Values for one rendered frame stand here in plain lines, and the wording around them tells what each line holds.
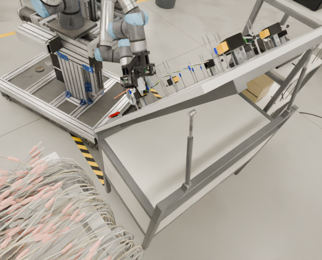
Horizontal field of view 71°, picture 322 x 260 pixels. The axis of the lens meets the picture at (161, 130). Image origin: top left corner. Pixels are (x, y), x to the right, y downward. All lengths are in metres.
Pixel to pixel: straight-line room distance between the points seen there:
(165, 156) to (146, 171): 0.16
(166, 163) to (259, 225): 1.25
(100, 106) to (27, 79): 0.86
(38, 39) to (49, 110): 0.87
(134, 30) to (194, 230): 1.64
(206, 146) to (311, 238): 1.46
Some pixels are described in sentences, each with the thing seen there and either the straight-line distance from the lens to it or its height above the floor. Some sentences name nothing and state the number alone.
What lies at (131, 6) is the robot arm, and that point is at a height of 1.46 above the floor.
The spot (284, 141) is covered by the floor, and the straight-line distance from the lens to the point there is 3.01.
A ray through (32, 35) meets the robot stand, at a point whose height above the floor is 1.07.
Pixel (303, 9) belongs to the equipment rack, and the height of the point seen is 1.46.
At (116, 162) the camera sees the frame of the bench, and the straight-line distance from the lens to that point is 1.34.
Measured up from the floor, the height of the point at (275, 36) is 1.53.
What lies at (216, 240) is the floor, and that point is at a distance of 2.14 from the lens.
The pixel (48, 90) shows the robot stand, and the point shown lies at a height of 0.21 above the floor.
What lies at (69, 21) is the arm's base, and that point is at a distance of 1.61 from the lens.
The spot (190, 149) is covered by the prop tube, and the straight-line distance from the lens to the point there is 0.86.
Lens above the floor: 1.97
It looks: 52 degrees down
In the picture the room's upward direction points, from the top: 13 degrees clockwise
